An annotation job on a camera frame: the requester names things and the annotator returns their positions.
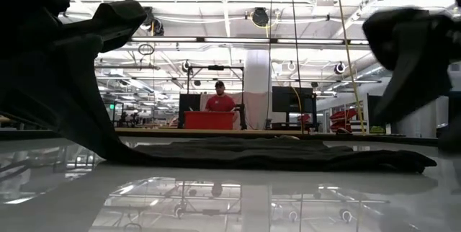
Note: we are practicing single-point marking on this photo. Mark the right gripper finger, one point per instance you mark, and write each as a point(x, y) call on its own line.
point(417, 80)

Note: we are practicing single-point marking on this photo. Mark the black towel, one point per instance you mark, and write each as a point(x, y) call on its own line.
point(252, 156)

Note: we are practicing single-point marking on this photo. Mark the red parts rack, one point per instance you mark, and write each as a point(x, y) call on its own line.
point(342, 118)

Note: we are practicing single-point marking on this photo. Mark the black flat screen monitor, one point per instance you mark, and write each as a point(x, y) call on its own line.
point(291, 98)

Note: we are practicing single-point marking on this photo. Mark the white round column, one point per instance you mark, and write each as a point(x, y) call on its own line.
point(257, 73)

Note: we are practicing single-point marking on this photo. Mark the plywood table board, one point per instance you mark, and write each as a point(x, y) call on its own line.
point(252, 131)

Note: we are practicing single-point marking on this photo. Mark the person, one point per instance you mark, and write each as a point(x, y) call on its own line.
point(220, 104)

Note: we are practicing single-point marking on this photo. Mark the red plastic bin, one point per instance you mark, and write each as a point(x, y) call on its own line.
point(209, 120)

